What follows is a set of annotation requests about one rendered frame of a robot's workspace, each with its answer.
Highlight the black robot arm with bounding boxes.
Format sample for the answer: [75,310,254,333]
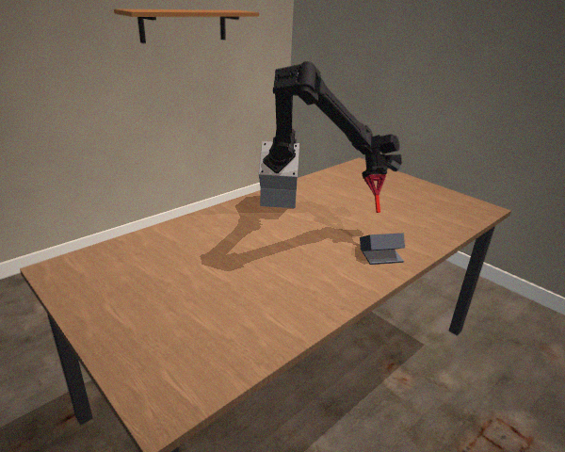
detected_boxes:
[263,61,402,173]

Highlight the grey sloped panel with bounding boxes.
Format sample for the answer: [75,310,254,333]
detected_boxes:
[360,233,405,265]

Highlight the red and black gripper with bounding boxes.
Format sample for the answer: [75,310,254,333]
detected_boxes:
[362,153,387,196]

